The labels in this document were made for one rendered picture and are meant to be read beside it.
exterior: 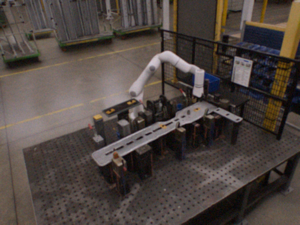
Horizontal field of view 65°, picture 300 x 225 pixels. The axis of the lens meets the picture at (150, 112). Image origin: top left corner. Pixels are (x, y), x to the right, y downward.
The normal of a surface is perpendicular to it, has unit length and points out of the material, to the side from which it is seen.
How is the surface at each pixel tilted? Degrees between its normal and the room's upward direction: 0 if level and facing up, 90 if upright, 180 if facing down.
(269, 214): 0
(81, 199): 0
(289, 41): 90
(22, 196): 0
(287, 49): 87
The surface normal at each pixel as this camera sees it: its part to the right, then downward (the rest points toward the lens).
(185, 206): -0.05, -0.85
